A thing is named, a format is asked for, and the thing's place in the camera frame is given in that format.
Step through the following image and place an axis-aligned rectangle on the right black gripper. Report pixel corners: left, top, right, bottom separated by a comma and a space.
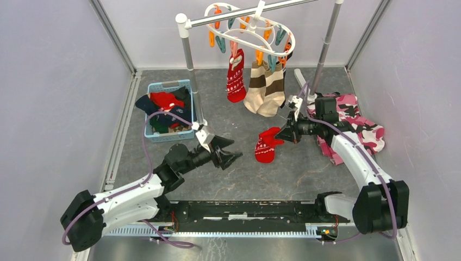
273, 110, 322, 144

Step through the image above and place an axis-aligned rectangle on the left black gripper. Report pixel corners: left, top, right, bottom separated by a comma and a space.
179, 135, 243, 175

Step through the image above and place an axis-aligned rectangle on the teal clothespin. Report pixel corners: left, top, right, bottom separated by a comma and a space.
267, 54, 278, 72
215, 36, 226, 54
275, 25, 286, 46

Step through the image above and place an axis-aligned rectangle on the orange clothespin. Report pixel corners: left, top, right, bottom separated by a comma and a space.
263, 21, 272, 41
278, 33, 291, 68
256, 50, 265, 66
208, 31, 215, 48

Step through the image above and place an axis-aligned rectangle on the pink camouflage bag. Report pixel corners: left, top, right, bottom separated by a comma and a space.
307, 92, 385, 165

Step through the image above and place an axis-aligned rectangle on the pink clothespin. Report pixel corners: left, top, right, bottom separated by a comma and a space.
229, 41, 239, 58

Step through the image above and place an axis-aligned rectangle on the white clip hanger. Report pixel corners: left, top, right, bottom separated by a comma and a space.
191, 1, 298, 60

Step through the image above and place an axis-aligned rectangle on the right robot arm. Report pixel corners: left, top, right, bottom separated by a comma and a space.
275, 96, 409, 239

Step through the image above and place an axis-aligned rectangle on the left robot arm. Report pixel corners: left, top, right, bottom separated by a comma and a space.
60, 136, 243, 252

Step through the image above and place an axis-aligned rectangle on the light blue plastic basket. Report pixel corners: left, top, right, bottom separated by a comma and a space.
144, 79, 195, 143

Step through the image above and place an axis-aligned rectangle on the navy blue sock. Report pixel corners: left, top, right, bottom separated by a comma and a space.
135, 92, 192, 128

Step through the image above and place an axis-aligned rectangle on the silver white drying rack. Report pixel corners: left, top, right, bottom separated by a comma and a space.
175, 0, 345, 142

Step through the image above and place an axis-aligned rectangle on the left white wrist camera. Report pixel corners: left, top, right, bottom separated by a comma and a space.
191, 120, 215, 153

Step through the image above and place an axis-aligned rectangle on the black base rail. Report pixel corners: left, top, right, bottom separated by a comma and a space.
150, 201, 350, 233

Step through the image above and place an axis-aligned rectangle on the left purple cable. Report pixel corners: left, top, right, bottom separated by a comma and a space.
61, 110, 199, 250

